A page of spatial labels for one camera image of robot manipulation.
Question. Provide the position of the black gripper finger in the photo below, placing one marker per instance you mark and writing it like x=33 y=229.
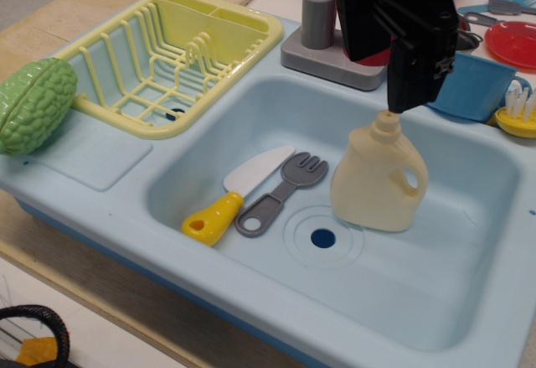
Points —
x=415 y=75
x=360 y=28

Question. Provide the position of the cream toy detergent bottle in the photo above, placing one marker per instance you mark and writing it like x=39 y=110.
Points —
x=381 y=179

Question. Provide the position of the yellow plastic drying rack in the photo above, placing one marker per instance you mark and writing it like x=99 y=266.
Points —
x=155 y=67

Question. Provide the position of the light blue toy sink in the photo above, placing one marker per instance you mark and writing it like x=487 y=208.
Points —
x=457 y=289

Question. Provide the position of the red plastic cup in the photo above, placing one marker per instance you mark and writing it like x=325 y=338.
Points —
x=377 y=58

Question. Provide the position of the grey toy faucet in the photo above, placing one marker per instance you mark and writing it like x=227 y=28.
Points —
x=316 y=48

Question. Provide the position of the steel pot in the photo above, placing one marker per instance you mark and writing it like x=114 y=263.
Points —
x=467 y=41

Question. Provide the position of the blue plastic cup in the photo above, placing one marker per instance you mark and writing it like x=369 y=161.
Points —
x=476 y=87

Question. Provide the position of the grey toy spatula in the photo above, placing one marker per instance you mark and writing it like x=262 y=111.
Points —
x=475 y=14

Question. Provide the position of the red plastic plate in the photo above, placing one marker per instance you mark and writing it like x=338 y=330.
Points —
x=513 y=42

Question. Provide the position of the yellow dish brush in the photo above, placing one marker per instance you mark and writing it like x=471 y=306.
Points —
x=517 y=116

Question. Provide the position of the grey toy fork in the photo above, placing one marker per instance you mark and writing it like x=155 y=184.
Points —
x=298 y=171

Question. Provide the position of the green bumpy toy vegetable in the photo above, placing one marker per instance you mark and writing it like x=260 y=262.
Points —
x=34 y=101

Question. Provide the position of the yellow tape piece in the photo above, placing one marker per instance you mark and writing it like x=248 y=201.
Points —
x=37 y=351

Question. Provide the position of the toy knife yellow handle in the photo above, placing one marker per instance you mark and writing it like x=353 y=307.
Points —
x=209 y=225

